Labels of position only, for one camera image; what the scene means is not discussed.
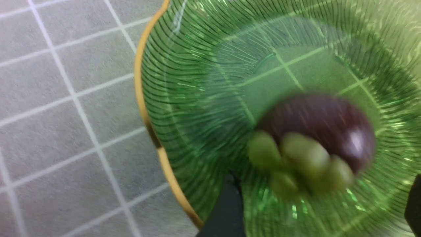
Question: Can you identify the purple mangosteen green top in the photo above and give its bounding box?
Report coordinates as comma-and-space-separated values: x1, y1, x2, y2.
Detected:
248, 93, 376, 199

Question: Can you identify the grey checkered tablecloth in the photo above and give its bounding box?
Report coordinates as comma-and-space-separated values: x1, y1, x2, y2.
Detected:
0, 0, 197, 237

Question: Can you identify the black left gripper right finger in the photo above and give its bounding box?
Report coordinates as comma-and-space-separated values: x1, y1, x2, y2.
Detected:
404, 174, 421, 236

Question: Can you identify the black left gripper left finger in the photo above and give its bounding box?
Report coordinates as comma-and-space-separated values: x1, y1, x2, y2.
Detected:
196, 171, 246, 237

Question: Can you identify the green glass leaf plate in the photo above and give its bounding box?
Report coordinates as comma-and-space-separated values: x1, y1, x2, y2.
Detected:
135, 0, 420, 237

